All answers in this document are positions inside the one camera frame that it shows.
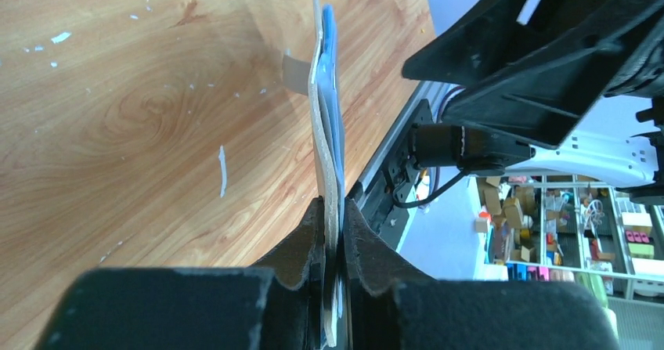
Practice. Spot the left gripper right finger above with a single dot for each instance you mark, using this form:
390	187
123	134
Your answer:
393	305

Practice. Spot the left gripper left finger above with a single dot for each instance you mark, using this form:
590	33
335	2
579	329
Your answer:
274	303

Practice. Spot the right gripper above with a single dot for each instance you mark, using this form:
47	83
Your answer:
536	80

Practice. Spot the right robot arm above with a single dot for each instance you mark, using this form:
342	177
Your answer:
619	141

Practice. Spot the storage shelf with boxes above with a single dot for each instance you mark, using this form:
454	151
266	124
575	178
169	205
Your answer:
564	227

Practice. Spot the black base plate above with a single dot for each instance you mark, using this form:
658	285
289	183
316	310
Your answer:
391	175

